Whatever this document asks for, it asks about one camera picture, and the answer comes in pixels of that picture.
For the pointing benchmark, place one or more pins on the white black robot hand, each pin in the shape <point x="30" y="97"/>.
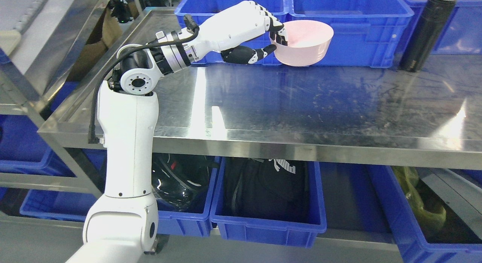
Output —
<point x="228" y="42"/>

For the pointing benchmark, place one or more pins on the blue crate top left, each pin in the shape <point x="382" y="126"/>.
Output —
<point x="234" y="12"/>

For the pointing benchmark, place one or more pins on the black puma bag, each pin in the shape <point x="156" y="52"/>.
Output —
<point x="274" y="189"/>

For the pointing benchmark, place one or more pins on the blue crate top middle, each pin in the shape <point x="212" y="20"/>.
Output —
<point x="366" y="32"/>

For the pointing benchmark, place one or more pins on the blue bin far left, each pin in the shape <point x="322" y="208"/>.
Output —
<point x="23" y="151"/>

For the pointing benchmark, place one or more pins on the blue bin lower right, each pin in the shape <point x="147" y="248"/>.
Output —
<point x="406" y="231"/>

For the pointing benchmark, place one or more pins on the pink plastic bowl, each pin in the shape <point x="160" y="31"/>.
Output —
<point x="308" y="42"/>

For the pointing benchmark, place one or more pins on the black thermos bottle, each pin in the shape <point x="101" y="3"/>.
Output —
<point x="427" y="30"/>

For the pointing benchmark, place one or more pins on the blue crate top right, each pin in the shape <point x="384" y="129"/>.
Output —
<point x="462" y="34"/>

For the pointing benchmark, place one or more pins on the black helmet with visor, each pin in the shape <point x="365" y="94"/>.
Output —
<point x="180" y="181"/>

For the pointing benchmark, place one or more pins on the stainless steel shelf table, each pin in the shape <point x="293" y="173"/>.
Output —
<point x="359" y="115"/>

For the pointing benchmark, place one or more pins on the blue bin lower left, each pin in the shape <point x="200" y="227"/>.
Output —
<point x="69" y="206"/>

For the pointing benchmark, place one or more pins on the blue crate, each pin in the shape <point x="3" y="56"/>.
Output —
<point x="366" y="32"/>
<point x="234" y="12"/>
<point x="462" y="34"/>

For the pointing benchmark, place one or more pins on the blue bin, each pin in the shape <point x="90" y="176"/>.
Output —
<point x="267" y="231"/>
<point x="406" y="231"/>
<point x="23" y="151"/>
<point x="69" y="206"/>

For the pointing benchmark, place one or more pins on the yellow green plastic bag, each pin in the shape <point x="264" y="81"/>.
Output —
<point x="428" y="209"/>

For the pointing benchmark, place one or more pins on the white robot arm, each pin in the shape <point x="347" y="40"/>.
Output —
<point x="122" y="224"/>

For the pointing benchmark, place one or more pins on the blue bin lower middle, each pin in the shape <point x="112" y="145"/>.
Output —
<point x="267" y="231"/>

